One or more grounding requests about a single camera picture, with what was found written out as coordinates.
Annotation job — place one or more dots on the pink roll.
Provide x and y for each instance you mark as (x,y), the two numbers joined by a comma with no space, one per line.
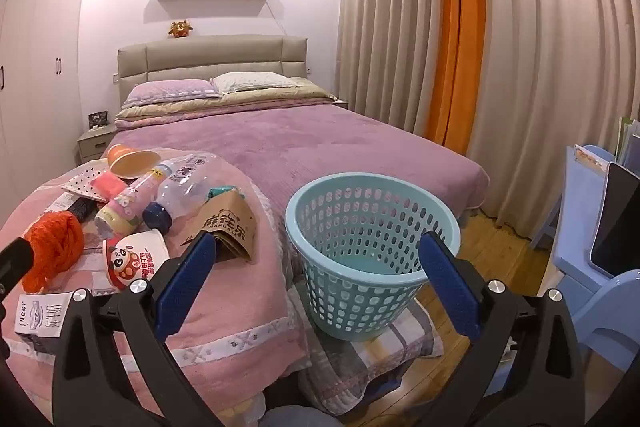
(111,184)

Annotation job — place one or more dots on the orange yarn ball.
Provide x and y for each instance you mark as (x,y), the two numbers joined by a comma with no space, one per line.
(52,247)

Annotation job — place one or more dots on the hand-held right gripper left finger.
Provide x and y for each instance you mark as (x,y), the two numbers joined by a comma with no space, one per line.
(185,277)

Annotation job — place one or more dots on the beige curtain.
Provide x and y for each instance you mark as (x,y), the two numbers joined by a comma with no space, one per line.
(390,32)
(550,57)

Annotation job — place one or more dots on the clear plastic bottle blue cap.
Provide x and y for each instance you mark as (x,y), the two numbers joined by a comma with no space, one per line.
(190,187)

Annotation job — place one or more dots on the orange curtain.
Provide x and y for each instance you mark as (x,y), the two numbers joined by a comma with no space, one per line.
(460,32)

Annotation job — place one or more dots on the red white instant noodle cup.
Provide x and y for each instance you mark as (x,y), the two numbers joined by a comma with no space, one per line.
(132,262)

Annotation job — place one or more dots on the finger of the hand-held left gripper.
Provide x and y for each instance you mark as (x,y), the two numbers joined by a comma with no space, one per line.
(15,262)

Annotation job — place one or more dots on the grey striped mat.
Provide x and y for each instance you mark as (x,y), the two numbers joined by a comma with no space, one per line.
(400,357)

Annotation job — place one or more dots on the upright books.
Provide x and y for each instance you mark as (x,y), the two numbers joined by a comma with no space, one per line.
(629,142)

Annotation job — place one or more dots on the white polka dot box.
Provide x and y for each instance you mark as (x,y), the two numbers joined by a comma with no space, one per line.
(82,182)

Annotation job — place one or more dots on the purple pillow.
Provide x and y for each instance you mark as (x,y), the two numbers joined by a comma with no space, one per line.
(170,89)

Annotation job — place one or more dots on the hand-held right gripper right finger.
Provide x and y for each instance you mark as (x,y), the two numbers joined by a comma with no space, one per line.
(447,282)

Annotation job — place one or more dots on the small bottle pink label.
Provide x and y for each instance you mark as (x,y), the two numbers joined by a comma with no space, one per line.
(125,207)

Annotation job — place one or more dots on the picture book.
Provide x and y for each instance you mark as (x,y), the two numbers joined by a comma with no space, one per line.
(590,161)

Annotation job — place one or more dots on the light blue plastic basket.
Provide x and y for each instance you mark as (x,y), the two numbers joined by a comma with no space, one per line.
(340,302)

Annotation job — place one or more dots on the orange paper cup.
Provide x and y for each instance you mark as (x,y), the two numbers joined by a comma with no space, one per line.
(132,162)

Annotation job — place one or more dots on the white printed carton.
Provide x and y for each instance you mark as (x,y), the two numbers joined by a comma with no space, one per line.
(42,317)

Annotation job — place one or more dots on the purple bedspread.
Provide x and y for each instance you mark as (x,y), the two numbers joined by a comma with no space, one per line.
(300,147)

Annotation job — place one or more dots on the brown paper bag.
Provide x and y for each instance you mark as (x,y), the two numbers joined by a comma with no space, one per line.
(225,222)

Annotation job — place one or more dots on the teal packet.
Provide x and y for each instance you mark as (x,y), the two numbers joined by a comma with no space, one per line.
(220,193)

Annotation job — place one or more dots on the beige padded headboard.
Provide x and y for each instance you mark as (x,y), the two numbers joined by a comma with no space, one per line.
(200,57)

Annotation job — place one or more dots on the beige nightstand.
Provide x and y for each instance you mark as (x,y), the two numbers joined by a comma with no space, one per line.
(340,103)
(95,147)

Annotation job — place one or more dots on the white dotted pillow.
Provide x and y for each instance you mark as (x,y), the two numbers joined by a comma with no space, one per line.
(250,82)

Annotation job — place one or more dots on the brown plush toy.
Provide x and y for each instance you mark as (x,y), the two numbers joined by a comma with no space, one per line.
(179,29)

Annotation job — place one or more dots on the white wardrobe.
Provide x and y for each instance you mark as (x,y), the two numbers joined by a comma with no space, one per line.
(35,57)

